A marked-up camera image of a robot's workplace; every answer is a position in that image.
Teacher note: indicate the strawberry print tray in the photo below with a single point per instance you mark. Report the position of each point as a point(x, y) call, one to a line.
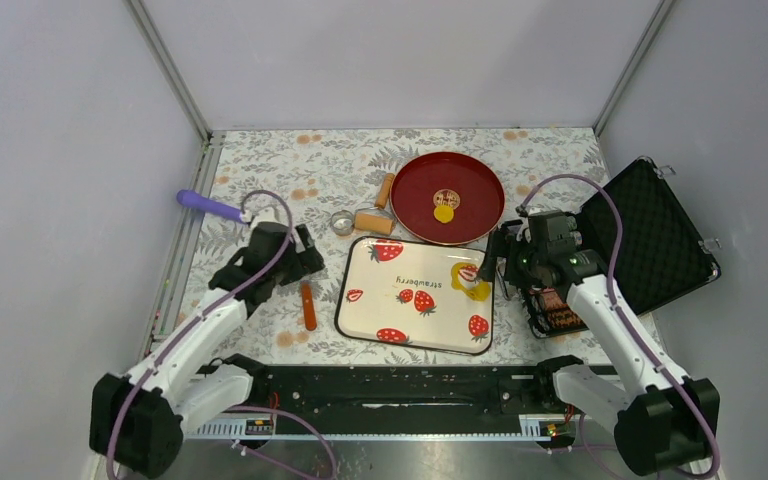
point(399, 293)

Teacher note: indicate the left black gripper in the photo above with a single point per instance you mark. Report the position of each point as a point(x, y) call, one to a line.
point(305, 262)

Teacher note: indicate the yellow dough scrap strip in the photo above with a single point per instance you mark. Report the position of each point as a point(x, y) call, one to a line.
point(464, 279)

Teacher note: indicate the yellow dough lump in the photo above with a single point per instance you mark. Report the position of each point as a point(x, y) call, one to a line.
point(443, 213)

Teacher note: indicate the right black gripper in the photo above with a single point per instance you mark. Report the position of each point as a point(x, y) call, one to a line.
point(504, 244)

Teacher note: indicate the purple handle tool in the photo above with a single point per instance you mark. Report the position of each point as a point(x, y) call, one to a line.
point(193, 200)

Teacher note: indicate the wooden dough roller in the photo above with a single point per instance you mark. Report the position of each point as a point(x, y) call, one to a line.
point(376, 218)

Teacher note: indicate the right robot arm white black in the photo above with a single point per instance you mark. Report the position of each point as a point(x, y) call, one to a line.
point(659, 416)

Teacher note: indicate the red round plate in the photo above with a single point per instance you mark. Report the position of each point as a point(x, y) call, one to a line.
point(458, 180)

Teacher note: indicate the metal ring cutter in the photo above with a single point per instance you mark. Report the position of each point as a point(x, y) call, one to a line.
point(342, 222)

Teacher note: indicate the black foam-lined case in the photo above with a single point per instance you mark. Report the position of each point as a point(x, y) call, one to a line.
point(662, 256)

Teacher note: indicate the orange handle metal scraper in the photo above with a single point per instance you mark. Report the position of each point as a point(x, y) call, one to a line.
point(308, 307)

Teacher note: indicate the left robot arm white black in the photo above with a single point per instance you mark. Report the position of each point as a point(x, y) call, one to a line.
point(139, 419)

